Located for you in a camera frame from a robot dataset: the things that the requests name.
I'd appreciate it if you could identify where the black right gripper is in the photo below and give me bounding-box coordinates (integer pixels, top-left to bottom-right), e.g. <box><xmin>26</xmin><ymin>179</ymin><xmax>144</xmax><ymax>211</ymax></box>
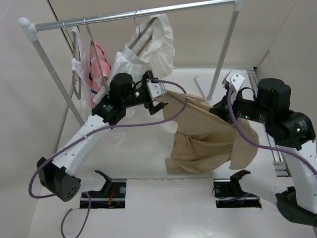
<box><xmin>211</xmin><ymin>87</ymin><xmax>274</xmax><ymax>124</ymax></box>

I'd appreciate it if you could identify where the beige t shirt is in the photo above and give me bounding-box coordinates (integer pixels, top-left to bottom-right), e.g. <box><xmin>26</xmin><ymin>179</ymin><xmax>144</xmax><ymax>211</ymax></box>
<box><xmin>158</xmin><ymin>91</ymin><xmax>258</xmax><ymax>175</ymax></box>

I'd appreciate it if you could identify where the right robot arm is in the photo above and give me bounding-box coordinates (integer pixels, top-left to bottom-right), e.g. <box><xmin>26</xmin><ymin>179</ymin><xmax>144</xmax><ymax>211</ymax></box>
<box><xmin>210</xmin><ymin>78</ymin><xmax>317</xmax><ymax>227</ymax></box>

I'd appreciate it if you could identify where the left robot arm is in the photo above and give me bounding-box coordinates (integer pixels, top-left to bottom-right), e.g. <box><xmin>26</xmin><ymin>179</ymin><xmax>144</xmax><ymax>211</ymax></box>
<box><xmin>36</xmin><ymin>71</ymin><xmax>166</xmax><ymax>202</ymax></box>

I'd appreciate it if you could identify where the grey hanger with pink garment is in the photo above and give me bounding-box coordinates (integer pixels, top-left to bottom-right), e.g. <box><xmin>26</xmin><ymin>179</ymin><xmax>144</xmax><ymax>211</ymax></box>
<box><xmin>83</xmin><ymin>17</ymin><xmax>110</xmax><ymax>93</ymax></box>

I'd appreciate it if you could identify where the grey hanger with blouse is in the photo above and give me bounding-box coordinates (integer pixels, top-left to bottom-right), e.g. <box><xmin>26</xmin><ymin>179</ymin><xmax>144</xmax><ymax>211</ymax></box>
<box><xmin>127</xmin><ymin>8</ymin><xmax>159</xmax><ymax>56</ymax></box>

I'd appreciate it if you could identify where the white pleated blouse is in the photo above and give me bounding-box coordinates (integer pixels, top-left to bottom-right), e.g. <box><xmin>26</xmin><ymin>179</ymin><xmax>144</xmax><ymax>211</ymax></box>
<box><xmin>93</xmin><ymin>14</ymin><xmax>175</xmax><ymax>104</ymax></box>

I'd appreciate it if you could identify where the pink patterned garment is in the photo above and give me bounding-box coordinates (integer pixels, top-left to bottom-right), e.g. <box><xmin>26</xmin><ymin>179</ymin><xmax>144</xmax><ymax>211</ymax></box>
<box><xmin>89</xmin><ymin>39</ymin><xmax>111</xmax><ymax>100</ymax></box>

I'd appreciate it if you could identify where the white tank top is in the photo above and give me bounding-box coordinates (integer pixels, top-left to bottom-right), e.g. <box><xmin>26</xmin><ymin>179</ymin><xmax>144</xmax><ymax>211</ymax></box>
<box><xmin>77</xmin><ymin>32</ymin><xmax>92</xmax><ymax>111</ymax></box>

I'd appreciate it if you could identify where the silver white clothes rack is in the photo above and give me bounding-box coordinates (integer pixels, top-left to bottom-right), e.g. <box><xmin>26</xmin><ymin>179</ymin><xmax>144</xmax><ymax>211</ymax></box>
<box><xmin>18</xmin><ymin>0</ymin><xmax>244</xmax><ymax>125</ymax></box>

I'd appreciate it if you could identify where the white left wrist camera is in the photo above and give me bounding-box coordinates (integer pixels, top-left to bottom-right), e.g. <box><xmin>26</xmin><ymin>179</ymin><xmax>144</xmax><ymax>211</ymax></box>
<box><xmin>146</xmin><ymin>82</ymin><xmax>166</xmax><ymax>100</ymax></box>

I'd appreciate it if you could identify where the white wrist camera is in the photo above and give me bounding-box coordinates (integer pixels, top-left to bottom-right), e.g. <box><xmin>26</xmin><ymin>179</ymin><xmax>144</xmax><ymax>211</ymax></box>
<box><xmin>222</xmin><ymin>70</ymin><xmax>245</xmax><ymax>92</ymax></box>
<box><xmin>146</xmin><ymin>82</ymin><xmax>166</xmax><ymax>100</ymax></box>

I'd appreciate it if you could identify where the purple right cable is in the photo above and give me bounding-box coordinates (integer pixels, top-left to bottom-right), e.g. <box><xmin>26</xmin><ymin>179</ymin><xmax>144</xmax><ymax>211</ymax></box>
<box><xmin>227</xmin><ymin>84</ymin><xmax>317</xmax><ymax>174</ymax></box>

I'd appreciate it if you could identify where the purple cable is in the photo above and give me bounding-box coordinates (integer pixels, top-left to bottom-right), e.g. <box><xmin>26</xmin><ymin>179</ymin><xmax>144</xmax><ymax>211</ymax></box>
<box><xmin>28</xmin><ymin>79</ymin><xmax>188</xmax><ymax>237</ymax></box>
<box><xmin>227</xmin><ymin>84</ymin><xmax>317</xmax><ymax>174</ymax></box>

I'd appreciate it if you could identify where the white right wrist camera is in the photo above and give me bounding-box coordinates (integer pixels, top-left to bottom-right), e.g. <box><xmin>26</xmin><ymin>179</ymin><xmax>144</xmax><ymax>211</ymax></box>
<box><xmin>222</xmin><ymin>70</ymin><xmax>245</xmax><ymax>92</ymax></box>

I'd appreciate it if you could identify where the aluminium rail on table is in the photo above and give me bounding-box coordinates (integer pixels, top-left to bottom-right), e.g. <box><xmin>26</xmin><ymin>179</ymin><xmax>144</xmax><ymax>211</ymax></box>
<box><xmin>246</xmin><ymin>69</ymin><xmax>291</xmax><ymax>177</ymax></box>

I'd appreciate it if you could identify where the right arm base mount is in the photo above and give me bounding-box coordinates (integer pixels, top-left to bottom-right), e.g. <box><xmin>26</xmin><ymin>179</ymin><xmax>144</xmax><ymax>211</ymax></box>
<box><xmin>212</xmin><ymin>170</ymin><xmax>262</xmax><ymax>208</ymax></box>

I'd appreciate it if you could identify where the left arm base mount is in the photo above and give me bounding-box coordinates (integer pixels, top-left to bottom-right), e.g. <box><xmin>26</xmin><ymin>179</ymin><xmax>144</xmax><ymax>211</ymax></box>
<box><xmin>88</xmin><ymin>170</ymin><xmax>127</xmax><ymax>209</ymax></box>

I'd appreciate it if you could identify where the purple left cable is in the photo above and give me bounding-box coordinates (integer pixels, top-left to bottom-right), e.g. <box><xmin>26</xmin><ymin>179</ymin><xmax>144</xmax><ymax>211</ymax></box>
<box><xmin>28</xmin><ymin>79</ymin><xmax>188</xmax><ymax>237</ymax></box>

